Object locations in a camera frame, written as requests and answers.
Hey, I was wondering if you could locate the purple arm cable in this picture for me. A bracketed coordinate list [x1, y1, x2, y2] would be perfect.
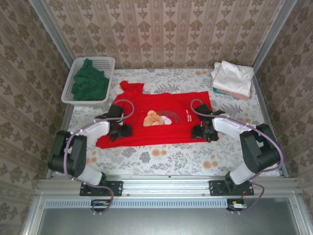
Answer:
[63, 99, 135, 216]
[190, 98, 286, 213]

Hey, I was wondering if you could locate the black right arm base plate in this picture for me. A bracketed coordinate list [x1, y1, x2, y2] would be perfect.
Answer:
[209, 180, 254, 196]

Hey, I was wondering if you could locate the folded pink t-shirt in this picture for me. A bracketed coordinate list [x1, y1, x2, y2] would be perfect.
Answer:
[217, 87, 252, 101]

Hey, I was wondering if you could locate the grey metal panel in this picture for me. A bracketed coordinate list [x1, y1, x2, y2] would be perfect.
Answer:
[38, 208, 300, 235]

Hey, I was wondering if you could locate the aluminium frame cross rail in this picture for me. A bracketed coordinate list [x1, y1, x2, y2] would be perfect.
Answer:
[36, 175, 301, 196]

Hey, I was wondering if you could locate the aluminium frame post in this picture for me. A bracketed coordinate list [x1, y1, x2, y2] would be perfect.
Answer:
[28, 0, 74, 71]
[251, 0, 298, 71]

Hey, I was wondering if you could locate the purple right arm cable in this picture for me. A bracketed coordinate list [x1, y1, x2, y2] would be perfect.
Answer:
[190, 98, 286, 213]

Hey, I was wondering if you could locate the stack of folded clothes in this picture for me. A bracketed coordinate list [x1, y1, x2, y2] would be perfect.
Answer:
[210, 60, 255, 97]

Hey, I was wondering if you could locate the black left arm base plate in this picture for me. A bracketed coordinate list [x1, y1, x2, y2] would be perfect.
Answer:
[80, 180, 123, 196]

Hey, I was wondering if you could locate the grey slotted cable duct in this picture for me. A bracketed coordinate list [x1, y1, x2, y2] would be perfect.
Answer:
[45, 198, 228, 209]

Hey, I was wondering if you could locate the red bear print t-shirt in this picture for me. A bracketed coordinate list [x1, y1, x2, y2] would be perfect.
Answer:
[95, 81, 220, 149]

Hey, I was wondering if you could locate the small connector board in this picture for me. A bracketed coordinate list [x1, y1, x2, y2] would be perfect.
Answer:
[227, 199, 247, 212]
[91, 199, 110, 212]

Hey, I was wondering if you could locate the floral print tablecloth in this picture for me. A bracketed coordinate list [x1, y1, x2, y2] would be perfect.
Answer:
[56, 68, 281, 176]

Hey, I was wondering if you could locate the crumpled green t-shirt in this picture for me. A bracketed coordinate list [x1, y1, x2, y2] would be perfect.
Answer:
[70, 58, 110, 101]

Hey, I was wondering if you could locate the white plastic laundry basket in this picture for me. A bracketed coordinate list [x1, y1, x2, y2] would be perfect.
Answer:
[60, 57, 116, 107]

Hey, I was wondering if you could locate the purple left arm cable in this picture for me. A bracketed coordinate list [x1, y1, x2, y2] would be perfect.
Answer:
[63, 99, 135, 216]

